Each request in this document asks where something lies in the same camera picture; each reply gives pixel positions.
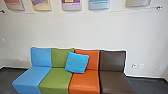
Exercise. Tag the cyan square cushion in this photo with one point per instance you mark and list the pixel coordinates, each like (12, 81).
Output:
(77, 62)

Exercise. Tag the orange sofa seat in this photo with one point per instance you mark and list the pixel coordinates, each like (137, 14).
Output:
(85, 82)

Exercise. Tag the green sofa seat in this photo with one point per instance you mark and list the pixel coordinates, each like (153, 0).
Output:
(56, 80)

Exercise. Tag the brown sofa seat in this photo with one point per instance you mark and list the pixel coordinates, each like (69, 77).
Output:
(115, 81)

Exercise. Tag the blue sofa seat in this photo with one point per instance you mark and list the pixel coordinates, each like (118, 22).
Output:
(31, 78)

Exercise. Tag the wall poster with purple picture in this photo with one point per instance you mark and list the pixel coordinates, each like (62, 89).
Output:
(71, 3)

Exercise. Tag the wall poster with blue picture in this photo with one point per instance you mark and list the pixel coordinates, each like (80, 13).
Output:
(99, 3)

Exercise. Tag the white double wall socket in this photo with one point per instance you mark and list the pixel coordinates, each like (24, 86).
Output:
(137, 65)

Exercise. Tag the wall poster with yellow picture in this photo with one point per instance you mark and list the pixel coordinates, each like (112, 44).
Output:
(41, 3)

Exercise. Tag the wall poster with pink picture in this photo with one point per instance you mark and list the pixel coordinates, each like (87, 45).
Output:
(137, 2)

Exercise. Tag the white light switch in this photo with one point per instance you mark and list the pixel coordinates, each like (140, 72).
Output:
(2, 39)

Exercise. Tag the wall poster with red picture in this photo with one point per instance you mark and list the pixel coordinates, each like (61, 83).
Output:
(14, 3)

